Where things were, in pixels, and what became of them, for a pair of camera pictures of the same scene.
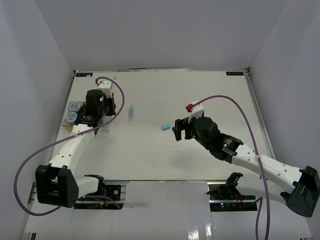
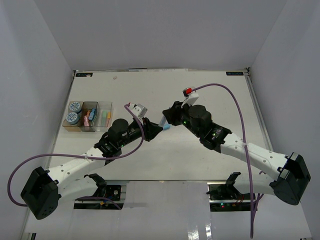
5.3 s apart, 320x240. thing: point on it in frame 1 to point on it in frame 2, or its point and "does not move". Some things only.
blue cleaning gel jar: x=71 y=117 does not move
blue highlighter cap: x=166 y=126 does not move
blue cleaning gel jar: x=74 y=106 does not move
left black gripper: x=112 y=111 to x=151 y=130
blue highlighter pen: x=131 y=113 to x=163 y=123
